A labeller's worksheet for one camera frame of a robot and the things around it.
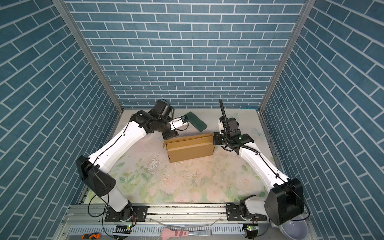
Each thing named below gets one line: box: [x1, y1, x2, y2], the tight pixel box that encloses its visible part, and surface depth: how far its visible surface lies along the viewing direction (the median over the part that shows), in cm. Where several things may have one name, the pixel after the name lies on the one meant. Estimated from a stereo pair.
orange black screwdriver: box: [81, 232, 101, 240], surface depth 68 cm
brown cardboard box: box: [162, 132, 215, 163], surface depth 84 cm
